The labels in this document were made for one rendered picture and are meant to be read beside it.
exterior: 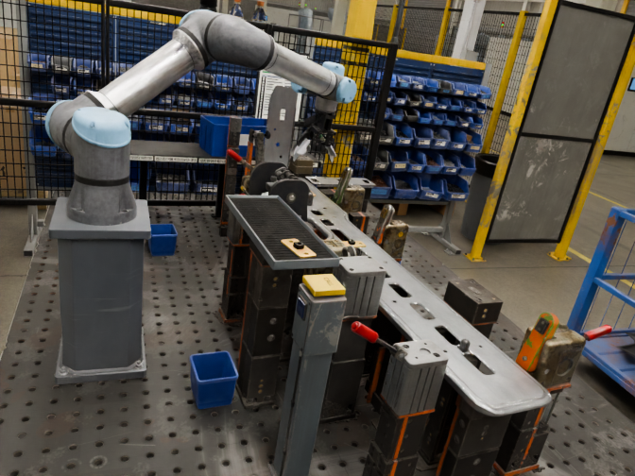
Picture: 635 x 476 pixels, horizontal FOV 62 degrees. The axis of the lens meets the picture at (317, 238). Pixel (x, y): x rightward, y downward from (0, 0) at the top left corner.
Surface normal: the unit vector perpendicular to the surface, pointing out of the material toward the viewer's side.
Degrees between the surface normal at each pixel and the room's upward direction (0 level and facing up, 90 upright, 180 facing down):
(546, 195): 90
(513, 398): 0
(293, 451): 90
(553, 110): 92
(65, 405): 0
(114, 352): 90
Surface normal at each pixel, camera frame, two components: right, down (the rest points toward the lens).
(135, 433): 0.15, -0.92
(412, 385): 0.39, 0.40
